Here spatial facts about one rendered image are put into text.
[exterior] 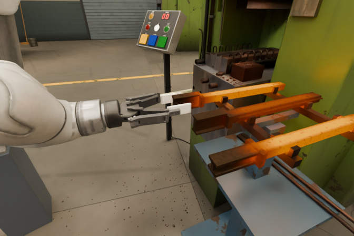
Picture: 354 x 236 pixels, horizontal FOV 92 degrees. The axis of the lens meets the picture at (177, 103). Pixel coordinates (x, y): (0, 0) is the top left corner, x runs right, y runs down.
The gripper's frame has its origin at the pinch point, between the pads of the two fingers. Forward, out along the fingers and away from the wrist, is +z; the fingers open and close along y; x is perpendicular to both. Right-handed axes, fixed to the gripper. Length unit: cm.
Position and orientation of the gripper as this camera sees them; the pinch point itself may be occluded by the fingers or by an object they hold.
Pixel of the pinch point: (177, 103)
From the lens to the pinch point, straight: 51.6
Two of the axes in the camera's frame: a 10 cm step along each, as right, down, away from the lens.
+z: 9.5, -1.6, 2.8
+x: 0.0, -8.8, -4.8
